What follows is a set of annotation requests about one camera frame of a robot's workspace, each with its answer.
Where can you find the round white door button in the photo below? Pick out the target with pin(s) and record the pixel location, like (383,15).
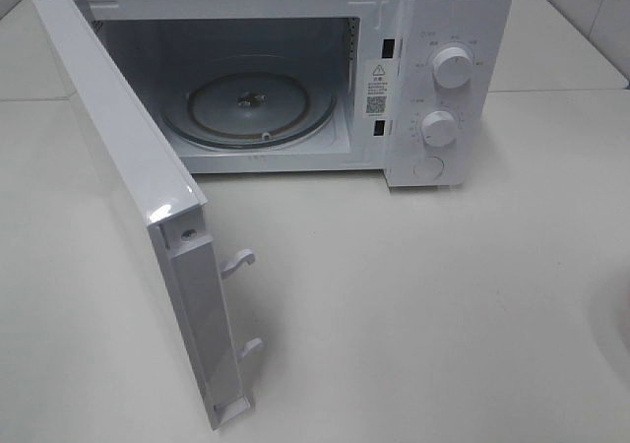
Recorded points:
(429,169)

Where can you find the white microwave door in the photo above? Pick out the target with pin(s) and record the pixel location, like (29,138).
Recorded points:
(159,203)

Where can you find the white microwave knob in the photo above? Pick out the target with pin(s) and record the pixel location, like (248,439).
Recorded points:
(439,128)
(452,66)

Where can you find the glass microwave turntable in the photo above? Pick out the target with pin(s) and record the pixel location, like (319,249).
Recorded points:
(251,102)

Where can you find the white microwave oven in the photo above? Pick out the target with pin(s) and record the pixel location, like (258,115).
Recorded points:
(376,53)

